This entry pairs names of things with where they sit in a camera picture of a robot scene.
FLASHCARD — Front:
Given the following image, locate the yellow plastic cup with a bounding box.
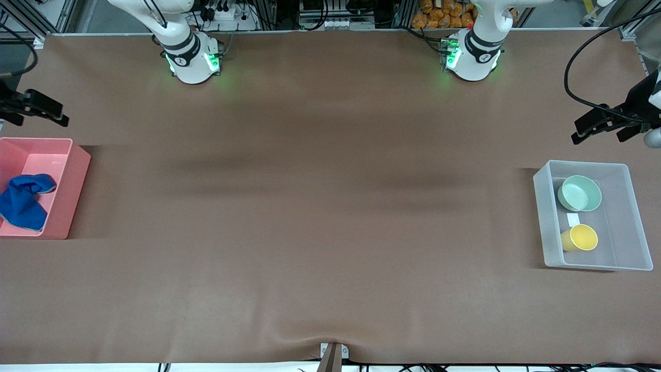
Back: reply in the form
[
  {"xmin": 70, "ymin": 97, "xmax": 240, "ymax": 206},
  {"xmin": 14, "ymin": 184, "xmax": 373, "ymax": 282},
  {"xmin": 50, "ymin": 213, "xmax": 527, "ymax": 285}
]
[{"xmin": 561, "ymin": 224, "xmax": 599, "ymax": 252}]

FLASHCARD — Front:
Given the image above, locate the blue cloth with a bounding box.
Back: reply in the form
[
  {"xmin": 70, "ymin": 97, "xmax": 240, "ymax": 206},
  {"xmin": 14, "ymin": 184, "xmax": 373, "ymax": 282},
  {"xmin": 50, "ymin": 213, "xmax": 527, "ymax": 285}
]
[{"xmin": 0, "ymin": 174, "xmax": 57, "ymax": 231}]

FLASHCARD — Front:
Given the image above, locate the brown camera mount post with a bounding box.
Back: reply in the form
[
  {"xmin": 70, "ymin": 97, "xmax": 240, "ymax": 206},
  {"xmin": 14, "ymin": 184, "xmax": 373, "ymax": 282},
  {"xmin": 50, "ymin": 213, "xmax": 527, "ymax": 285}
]
[{"xmin": 316, "ymin": 343, "xmax": 344, "ymax": 372}]

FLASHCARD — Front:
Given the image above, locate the pink plastic bin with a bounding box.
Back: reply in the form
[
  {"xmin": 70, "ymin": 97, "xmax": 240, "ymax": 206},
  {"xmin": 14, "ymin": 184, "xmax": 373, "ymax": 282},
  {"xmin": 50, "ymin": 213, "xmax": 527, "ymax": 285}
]
[{"xmin": 0, "ymin": 137, "xmax": 92, "ymax": 240}]

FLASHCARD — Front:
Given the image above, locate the white power strip with plugs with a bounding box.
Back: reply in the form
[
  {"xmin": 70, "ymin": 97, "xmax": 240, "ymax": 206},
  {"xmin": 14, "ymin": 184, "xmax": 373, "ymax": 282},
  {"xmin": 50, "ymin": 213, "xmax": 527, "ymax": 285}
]
[{"xmin": 199, "ymin": 0, "xmax": 259, "ymax": 32}]

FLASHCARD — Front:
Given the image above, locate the mint green bowl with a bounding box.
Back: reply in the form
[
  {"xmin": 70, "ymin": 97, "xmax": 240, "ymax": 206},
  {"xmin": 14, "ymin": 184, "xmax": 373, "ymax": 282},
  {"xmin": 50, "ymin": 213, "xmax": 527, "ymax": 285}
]
[{"xmin": 557, "ymin": 175, "xmax": 603, "ymax": 212}]

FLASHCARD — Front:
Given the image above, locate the translucent white plastic bin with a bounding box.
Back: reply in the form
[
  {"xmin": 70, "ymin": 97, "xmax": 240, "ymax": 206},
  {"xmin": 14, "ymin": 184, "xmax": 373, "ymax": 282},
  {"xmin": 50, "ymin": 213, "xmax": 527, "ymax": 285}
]
[{"xmin": 533, "ymin": 160, "xmax": 654, "ymax": 271}]

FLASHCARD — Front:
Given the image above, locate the white multi-socket strip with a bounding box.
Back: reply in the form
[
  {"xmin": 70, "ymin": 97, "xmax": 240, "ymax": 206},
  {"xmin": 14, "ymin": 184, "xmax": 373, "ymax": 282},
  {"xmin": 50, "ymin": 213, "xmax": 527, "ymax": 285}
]
[{"xmin": 324, "ymin": 18, "xmax": 376, "ymax": 30}]

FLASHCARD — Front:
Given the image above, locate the orange packaged snacks pile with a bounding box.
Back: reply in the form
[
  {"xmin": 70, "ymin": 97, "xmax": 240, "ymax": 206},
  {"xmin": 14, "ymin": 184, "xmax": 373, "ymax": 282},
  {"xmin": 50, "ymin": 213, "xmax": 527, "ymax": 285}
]
[{"xmin": 412, "ymin": 0, "xmax": 478, "ymax": 29}]

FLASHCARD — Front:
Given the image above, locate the aluminium frame profile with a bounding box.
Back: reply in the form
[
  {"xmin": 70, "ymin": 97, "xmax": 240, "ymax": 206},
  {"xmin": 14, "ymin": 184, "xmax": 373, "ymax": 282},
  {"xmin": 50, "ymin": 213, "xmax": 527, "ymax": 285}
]
[{"xmin": 0, "ymin": 0, "xmax": 78, "ymax": 39}]

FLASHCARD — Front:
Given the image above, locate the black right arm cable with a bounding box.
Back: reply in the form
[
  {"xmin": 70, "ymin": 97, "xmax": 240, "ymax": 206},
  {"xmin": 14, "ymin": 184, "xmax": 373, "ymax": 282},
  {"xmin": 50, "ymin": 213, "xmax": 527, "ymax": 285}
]
[{"xmin": 0, "ymin": 23, "xmax": 38, "ymax": 78}]

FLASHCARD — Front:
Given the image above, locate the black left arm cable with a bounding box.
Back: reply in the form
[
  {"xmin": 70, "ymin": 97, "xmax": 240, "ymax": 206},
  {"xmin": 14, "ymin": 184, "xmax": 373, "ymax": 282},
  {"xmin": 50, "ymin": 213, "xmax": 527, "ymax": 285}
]
[{"xmin": 564, "ymin": 8, "xmax": 661, "ymax": 125}]

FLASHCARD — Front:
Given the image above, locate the brown table cover mat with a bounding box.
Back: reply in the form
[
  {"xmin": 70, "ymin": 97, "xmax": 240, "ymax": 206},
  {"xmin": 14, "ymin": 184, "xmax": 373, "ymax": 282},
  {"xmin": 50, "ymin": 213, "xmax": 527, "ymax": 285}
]
[{"xmin": 0, "ymin": 29, "xmax": 661, "ymax": 365}]

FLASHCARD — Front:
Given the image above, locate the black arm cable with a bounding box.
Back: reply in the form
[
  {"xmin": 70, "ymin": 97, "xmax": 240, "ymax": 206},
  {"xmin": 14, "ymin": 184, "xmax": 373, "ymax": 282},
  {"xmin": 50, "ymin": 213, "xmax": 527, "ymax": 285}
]
[
  {"xmin": 564, "ymin": 8, "xmax": 661, "ymax": 125},
  {"xmin": 0, "ymin": 23, "xmax": 38, "ymax": 78}
]

